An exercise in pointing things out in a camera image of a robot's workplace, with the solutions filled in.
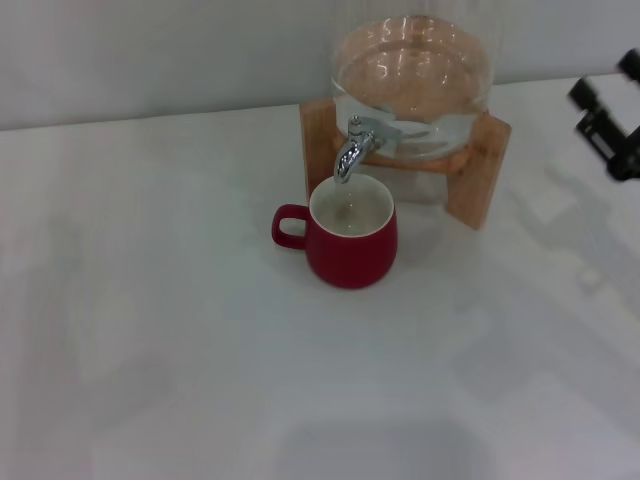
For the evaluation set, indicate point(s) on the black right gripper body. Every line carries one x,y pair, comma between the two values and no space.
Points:
626,165

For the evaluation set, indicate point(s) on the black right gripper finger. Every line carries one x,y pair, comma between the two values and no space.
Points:
597,125
631,65

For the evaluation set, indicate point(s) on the chrome dispenser faucet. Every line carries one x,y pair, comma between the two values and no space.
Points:
350,152

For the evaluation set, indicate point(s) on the red ceramic cup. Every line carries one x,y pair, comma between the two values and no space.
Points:
350,260

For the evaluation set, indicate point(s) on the wooden dispenser stand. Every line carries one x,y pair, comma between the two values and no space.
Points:
480,170

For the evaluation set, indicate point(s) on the glass drink dispenser jar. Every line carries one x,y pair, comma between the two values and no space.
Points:
415,75

